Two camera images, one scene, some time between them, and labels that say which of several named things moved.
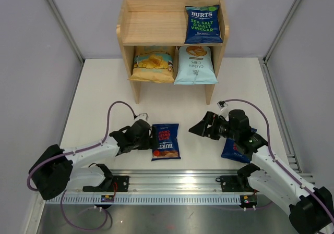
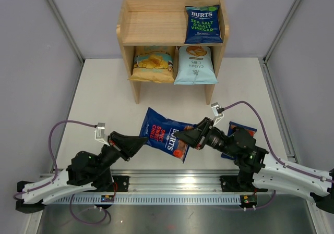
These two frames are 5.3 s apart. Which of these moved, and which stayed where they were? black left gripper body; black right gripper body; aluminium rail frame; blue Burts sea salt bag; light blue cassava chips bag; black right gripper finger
Moved: black left gripper body; black right gripper body; black right gripper finger
Stayed: light blue cassava chips bag; aluminium rail frame; blue Burts sea salt bag
